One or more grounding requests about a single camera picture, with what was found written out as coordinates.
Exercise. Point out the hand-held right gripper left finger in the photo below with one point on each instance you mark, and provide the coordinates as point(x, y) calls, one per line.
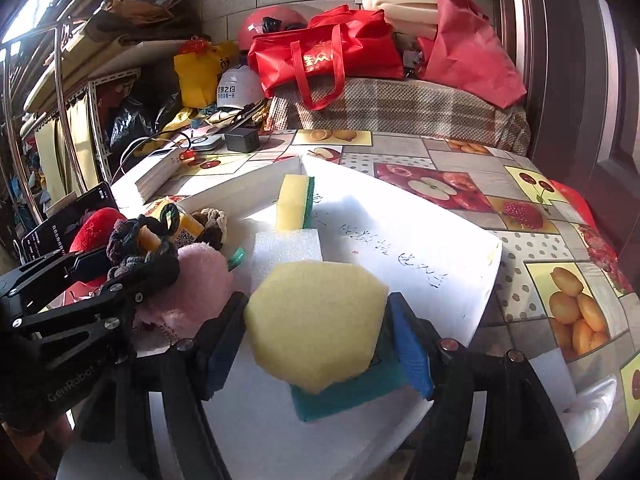
point(220, 370)

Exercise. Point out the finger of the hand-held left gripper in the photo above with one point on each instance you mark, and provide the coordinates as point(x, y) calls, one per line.
point(90, 312)
point(75, 262)

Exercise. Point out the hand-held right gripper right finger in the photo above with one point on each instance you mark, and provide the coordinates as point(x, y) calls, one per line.
point(407, 345)

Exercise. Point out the black knitted item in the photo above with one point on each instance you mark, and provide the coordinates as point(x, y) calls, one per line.
point(150, 265)

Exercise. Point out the green scouring sponge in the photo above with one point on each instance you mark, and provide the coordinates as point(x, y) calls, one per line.
point(350, 395)

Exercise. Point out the plain yellow sponge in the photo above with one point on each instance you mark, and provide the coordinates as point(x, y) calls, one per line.
point(315, 325)

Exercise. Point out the red plush toy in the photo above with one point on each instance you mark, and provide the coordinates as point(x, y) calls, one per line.
point(95, 232)

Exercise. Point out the black smartphone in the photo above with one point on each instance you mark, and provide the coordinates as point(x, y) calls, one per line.
point(55, 225)

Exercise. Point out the white paper sheet with handwriting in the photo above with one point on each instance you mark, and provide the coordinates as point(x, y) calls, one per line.
point(400, 260)

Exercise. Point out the pink plush toy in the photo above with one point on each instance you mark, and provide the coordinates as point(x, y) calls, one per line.
point(200, 285)

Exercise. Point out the white power strip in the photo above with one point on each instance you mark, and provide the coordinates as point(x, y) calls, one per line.
point(150, 177)

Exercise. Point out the green cap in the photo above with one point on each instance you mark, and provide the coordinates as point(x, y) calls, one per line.
point(237, 257)

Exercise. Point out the yellow printed container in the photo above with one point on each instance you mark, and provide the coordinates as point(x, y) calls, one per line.
point(187, 227)

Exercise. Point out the white foam block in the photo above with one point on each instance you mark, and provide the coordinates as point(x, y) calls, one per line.
point(285, 252)

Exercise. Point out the metal rack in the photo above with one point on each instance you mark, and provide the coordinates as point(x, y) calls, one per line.
point(95, 125)

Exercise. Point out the brown knitted item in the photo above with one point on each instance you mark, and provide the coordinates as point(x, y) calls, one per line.
point(212, 230)

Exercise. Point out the black plastic bag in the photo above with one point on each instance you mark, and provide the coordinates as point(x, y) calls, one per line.
point(135, 122)

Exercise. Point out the fruit print tablecloth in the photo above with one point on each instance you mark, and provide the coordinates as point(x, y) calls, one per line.
point(525, 240)

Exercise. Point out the white grey charger pad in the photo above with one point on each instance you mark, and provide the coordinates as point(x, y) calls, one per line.
point(205, 143)

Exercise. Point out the yellow cloth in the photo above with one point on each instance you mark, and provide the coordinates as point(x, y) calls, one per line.
point(182, 117)

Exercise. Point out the yellow and green sponge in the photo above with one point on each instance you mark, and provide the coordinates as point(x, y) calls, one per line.
point(292, 202)

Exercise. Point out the white plastic bag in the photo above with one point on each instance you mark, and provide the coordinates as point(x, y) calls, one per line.
point(595, 405)

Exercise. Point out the black box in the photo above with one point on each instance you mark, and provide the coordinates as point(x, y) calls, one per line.
point(242, 140)

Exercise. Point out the yellow bag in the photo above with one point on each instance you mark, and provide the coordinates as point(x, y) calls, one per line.
point(197, 75)

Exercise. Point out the plaid blanket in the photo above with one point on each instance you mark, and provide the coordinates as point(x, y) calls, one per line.
point(400, 107)

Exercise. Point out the white helmet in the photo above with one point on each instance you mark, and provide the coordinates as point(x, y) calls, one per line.
point(237, 87)

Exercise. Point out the brown paper bag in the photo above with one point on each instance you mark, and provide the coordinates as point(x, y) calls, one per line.
point(135, 12)

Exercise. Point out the red helmet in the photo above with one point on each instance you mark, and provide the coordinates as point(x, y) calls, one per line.
point(260, 35)

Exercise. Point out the plain red fabric bag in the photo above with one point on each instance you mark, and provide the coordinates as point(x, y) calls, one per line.
point(465, 55)

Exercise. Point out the brown wooden door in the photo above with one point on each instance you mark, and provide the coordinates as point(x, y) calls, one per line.
point(565, 85)

